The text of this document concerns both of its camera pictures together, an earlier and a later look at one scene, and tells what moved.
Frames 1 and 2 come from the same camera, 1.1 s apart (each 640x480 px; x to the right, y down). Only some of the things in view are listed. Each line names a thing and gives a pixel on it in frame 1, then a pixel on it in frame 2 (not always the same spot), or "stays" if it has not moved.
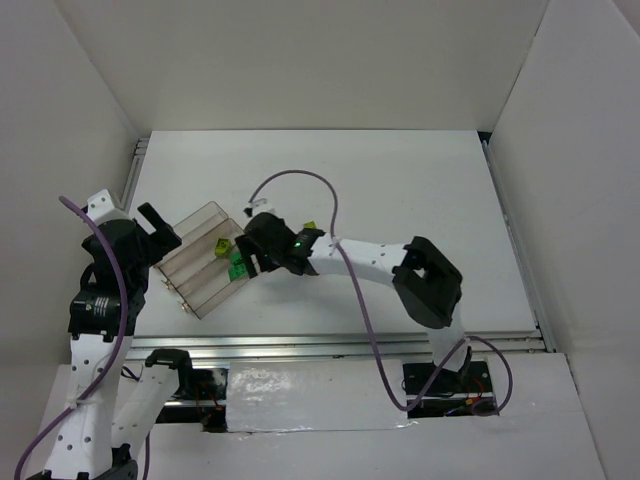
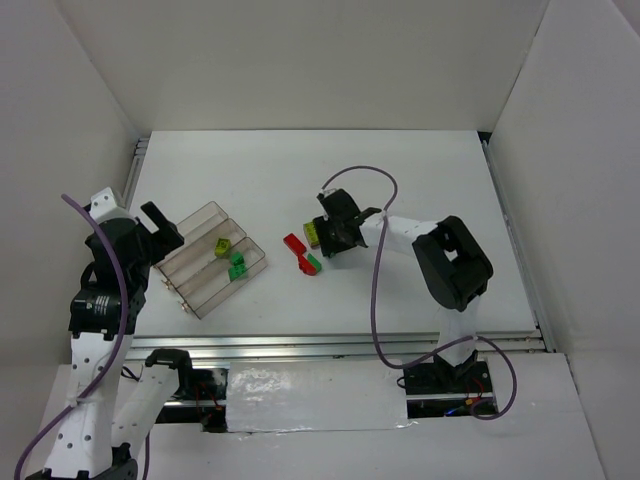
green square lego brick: (237, 271) stays
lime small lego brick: (223, 247) stays
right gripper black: (253, 248) -> (334, 228)
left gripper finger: (159, 223) stays
